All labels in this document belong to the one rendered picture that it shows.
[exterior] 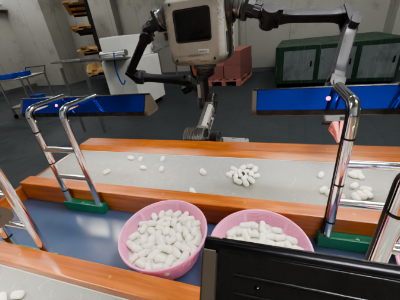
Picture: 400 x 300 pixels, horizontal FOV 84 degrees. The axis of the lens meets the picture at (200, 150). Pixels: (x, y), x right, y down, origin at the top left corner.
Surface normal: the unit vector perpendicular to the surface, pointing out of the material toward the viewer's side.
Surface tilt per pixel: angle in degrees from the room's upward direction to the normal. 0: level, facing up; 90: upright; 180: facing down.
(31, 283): 0
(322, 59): 90
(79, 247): 0
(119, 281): 0
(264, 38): 90
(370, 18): 90
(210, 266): 58
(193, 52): 90
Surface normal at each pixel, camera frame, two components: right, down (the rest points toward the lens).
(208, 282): -0.29, -0.06
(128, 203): -0.28, 0.48
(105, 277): -0.11, -0.88
